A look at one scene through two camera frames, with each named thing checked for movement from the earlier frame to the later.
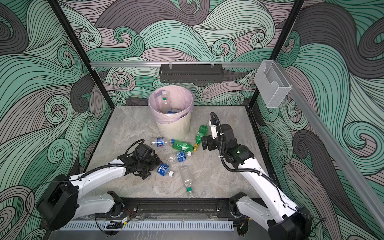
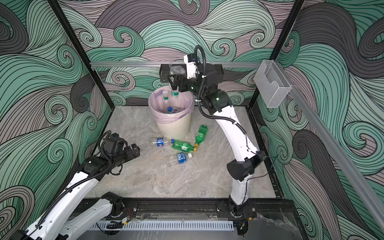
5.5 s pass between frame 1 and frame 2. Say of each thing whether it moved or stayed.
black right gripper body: moved
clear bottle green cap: moved
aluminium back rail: stayed
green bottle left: stayed
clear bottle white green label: stayed
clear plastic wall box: stayed
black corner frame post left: stayed
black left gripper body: moved
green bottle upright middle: stayed
